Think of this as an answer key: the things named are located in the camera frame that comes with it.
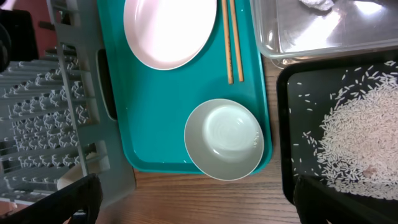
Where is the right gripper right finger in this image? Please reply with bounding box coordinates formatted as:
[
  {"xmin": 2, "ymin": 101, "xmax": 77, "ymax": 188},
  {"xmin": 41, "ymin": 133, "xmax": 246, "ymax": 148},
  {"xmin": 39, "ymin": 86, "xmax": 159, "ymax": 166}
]
[{"xmin": 294, "ymin": 175, "xmax": 397, "ymax": 224}]

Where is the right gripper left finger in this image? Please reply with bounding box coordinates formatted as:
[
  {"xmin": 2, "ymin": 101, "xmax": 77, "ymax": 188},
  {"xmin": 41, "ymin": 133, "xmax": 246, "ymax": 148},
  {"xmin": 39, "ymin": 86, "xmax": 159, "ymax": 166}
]
[{"xmin": 1, "ymin": 174, "xmax": 103, "ymax": 224}]

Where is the white rice pile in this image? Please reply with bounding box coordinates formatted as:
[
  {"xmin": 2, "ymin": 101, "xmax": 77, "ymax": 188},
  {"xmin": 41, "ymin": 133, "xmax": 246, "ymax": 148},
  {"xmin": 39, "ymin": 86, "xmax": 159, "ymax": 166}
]
[{"xmin": 287, "ymin": 60, "xmax": 398, "ymax": 202}]

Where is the grey bowl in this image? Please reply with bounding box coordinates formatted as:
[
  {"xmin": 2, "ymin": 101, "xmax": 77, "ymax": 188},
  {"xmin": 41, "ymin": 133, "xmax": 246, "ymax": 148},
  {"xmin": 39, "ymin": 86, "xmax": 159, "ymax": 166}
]
[{"xmin": 184, "ymin": 98, "xmax": 265, "ymax": 181}]

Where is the white napkin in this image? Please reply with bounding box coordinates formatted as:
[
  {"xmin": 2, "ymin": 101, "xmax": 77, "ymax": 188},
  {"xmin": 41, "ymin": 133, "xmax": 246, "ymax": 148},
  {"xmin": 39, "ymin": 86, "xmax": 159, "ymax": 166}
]
[{"xmin": 300, "ymin": 0, "xmax": 335, "ymax": 11}]

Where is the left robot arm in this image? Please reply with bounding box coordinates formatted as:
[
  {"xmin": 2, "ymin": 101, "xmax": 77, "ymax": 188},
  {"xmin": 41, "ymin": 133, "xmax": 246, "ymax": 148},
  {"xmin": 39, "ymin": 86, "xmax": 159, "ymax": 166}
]
[{"xmin": 1, "ymin": 9, "xmax": 39, "ymax": 72}]

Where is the grey plastic dish rack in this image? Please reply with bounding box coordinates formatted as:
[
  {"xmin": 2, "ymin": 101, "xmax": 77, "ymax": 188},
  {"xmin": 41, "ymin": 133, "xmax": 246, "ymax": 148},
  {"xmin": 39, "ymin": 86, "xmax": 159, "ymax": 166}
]
[{"xmin": 1, "ymin": 1, "xmax": 136, "ymax": 207}]

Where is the black tray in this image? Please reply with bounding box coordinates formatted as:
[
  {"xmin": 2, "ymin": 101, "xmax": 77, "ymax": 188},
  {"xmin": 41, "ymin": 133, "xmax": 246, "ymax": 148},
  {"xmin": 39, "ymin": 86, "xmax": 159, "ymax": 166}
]
[{"xmin": 275, "ymin": 49, "xmax": 398, "ymax": 218}]

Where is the teal serving tray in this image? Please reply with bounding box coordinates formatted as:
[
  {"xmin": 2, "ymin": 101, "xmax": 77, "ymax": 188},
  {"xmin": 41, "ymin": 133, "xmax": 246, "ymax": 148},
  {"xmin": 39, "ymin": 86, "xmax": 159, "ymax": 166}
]
[{"xmin": 97, "ymin": 0, "xmax": 273, "ymax": 174}]

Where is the clear plastic bin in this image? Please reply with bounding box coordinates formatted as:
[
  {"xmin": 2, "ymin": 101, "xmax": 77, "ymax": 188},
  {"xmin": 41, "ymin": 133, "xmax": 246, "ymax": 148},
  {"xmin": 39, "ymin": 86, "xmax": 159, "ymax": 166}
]
[{"xmin": 250, "ymin": 0, "xmax": 397, "ymax": 68}]

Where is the right wooden chopstick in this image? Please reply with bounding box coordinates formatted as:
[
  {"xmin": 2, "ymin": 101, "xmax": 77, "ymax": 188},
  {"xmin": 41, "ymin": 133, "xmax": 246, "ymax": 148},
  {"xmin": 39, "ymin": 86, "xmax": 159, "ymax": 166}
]
[{"xmin": 229, "ymin": 0, "xmax": 244, "ymax": 82}]

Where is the wooden chopstick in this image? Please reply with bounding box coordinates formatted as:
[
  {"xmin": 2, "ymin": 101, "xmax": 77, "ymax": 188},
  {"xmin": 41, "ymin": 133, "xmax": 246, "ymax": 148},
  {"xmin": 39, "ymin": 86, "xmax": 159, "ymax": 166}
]
[
  {"xmin": 221, "ymin": 0, "xmax": 234, "ymax": 85},
  {"xmin": 229, "ymin": 0, "xmax": 244, "ymax": 82}
]

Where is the large white plate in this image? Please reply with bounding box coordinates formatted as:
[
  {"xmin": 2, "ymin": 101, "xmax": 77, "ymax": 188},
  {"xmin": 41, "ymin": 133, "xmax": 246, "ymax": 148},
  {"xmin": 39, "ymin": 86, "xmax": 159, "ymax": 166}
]
[{"xmin": 123, "ymin": 0, "xmax": 217, "ymax": 70}]

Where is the left wooden chopstick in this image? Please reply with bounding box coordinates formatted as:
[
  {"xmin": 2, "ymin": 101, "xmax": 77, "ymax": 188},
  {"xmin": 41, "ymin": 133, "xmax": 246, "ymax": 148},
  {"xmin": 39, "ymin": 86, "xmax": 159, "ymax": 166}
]
[{"xmin": 221, "ymin": 0, "xmax": 234, "ymax": 85}]

